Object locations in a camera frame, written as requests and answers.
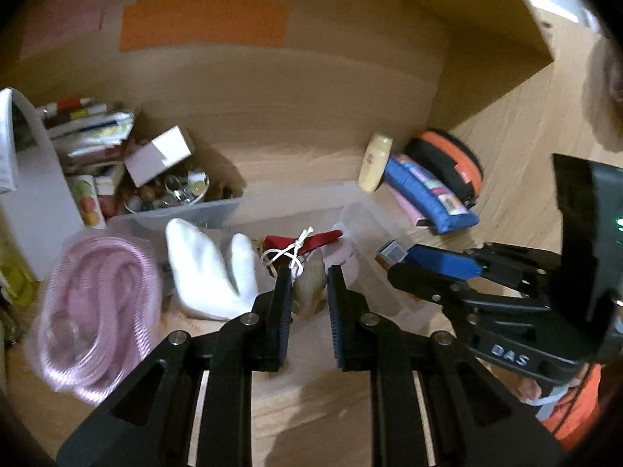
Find orange garment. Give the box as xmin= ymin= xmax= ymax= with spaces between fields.
xmin=542 ymin=365 xmax=604 ymax=451

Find clear plastic storage box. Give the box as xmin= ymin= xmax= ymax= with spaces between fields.
xmin=107 ymin=180 xmax=429 ymax=332

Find orange sticky note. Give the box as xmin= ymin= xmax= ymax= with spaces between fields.
xmin=119 ymin=0 xmax=293 ymax=52

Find person's right hand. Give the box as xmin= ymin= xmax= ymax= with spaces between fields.
xmin=516 ymin=377 xmax=544 ymax=404

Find pink ribbed tube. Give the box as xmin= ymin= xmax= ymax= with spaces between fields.
xmin=26 ymin=234 xmax=164 ymax=404

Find small grey-beige pouch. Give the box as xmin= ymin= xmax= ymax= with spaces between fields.
xmin=292 ymin=250 xmax=328 ymax=319

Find stack of booklets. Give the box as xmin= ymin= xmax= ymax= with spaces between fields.
xmin=44 ymin=104 xmax=137 ymax=171

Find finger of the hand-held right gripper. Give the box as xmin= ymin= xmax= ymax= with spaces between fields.
xmin=388 ymin=262 xmax=552 ymax=313
xmin=405 ymin=242 xmax=564 ymax=293

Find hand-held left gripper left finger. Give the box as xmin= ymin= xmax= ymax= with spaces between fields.
xmin=56 ymin=265 xmax=295 ymax=467

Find pink sticky note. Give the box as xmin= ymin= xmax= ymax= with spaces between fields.
xmin=19 ymin=0 xmax=110 ymax=59

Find cream tube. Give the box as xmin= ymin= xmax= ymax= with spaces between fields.
xmin=359 ymin=133 xmax=394 ymax=193

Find red drawstring pouch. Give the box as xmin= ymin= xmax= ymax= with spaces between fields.
xmin=260 ymin=226 xmax=344 ymax=273

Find red white pen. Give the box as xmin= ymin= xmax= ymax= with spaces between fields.
xmin=41 ymin=97 xmax=94 ymax=116

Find small red box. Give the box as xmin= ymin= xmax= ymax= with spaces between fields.
xmin=97 ymin=175 xmax=127 ymax=219

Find white cloth pouch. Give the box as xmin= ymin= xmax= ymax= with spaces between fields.
xmin=165 ymin=218 xmax=264 ymax=322

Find yellow-green spray bottle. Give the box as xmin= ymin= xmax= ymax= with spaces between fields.
xmin=0 ymin=224 xmax=37 ymax=305

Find pink flat case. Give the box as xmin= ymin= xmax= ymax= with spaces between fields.
xmin=389 ymin=187 xmax=431 ymax=228

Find white paper folder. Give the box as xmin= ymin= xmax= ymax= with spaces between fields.
xmin=10 ymin=90 xmax=86 ymax=279

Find pale pink pouch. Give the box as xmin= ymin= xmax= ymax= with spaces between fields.
xmin=321 ymin=241 xmax=358 ymax=283

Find small orange blue box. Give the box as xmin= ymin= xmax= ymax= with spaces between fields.
xmin=375 ymin=238 xmax=410 ymax=270

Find small white box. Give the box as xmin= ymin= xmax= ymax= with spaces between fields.
xmin=124 ymin=125 xmax=195 ymax=188

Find bowl of glass beads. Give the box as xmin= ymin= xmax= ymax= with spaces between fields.
xmin=124 ymin=170 xmax=211 ymax=215

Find fruit-print box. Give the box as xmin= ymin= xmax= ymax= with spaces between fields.
xmin=68 ymin=174 xmax=108 ymax=229

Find blue pencil case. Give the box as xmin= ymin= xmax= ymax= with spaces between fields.
xmin=383 ymin=153 xmax=480 ymax=235

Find printed white paper sheet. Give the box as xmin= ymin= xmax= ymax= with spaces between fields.
xmin=0 ymin=88 xmax=21 ymax=194

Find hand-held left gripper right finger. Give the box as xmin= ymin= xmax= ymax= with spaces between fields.
xmin=327 ymin=265 xmax=568 ymax=467

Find orange black zip case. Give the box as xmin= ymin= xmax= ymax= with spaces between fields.
xmin=405 ymin=130 xmax=484 ymax=210

